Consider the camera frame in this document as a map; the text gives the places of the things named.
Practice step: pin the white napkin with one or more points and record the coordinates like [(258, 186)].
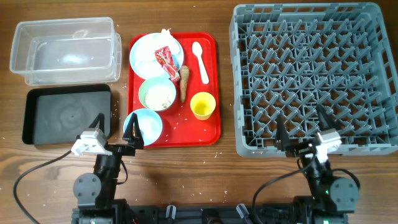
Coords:
[(169, 39)]

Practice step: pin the red snack wrapper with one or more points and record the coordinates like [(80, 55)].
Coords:
[(164, 58)]

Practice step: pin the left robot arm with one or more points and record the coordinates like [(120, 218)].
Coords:
[(95, 191)]

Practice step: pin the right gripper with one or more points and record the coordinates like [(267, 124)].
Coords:
[(283, 140)]

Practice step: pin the black waste tray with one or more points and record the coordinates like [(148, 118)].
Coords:
[(59, 114)]

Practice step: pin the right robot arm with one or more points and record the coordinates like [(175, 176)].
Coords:
[(334, 192)]

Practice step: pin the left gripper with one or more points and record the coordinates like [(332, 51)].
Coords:
[(137, 141)]

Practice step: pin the brown carrot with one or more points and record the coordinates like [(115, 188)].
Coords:
[(184, 76)]

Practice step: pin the clear plastic waste bin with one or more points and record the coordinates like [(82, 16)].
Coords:
[(67, 51)]

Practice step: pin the green bowl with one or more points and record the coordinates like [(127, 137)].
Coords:
[(152, 82)]

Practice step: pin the grey dishwasher rack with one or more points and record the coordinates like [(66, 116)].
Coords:
[(289, 58)]

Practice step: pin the white plastic spoon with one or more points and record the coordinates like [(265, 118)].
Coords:
[(197, 51)]

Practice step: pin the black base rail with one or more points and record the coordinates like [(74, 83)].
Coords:
[(271, 213)]

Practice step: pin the red serving tray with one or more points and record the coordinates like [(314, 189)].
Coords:
[(180, 126)]

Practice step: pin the white rice pile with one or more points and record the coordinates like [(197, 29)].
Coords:
[(159, 98)]

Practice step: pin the yellow plastic cup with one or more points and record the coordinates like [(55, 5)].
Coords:
[(202, 105)]

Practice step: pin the small light blue bowl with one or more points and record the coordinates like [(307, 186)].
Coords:
[(150, 125)]

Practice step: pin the large light blue plate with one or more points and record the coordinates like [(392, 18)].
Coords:
[(149, 69)]

